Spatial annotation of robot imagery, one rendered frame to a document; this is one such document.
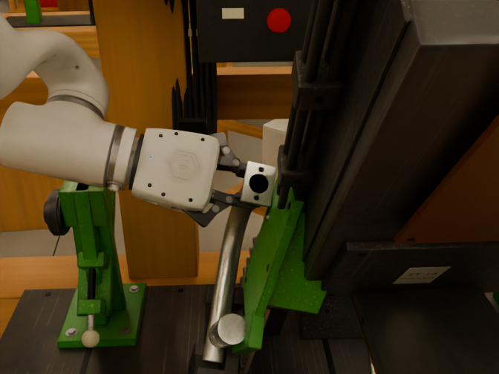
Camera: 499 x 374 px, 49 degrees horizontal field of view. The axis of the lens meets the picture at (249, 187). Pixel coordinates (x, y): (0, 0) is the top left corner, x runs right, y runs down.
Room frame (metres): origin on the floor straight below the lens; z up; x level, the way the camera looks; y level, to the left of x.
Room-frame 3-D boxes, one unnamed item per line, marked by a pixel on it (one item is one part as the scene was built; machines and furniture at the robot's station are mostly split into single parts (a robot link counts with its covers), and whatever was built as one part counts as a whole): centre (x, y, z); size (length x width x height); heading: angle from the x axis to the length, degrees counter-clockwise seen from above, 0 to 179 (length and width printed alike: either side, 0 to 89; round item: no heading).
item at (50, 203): (0.75, 0.31, 1.12); 0.07 x 0.03 x 0.08; 3
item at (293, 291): (0.57, -0.06, 1.17); 0.13 x 0.12 x 0.20; 93
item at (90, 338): (0.66, 0.25, 0.96); 0.06 x 0.03 x 0.06; 3
